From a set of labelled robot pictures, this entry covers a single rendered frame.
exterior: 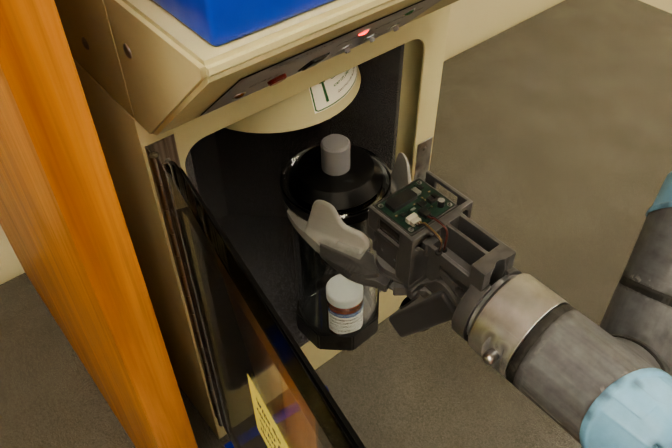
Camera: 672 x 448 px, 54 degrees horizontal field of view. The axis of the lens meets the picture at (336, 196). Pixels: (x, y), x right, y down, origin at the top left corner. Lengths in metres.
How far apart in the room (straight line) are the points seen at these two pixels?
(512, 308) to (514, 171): 0.67
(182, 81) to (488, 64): 1.11
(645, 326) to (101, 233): 0.41
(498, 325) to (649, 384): 0.11
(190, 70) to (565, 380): 0.32
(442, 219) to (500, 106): 0.78
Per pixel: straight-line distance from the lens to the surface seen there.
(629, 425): 0.49
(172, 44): 0.35
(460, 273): 0.52
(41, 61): 0.32
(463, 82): 1.35
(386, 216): 0.54
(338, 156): 0.60
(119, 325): 0.44
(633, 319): 0.58
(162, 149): 0.49
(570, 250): 1.05
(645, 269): 0.58
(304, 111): 0.59
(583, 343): 0.50
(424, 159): 0.74
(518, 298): 0.51
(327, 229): 0.59
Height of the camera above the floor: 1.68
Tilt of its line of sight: 44 degrees down
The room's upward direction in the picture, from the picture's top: straight up
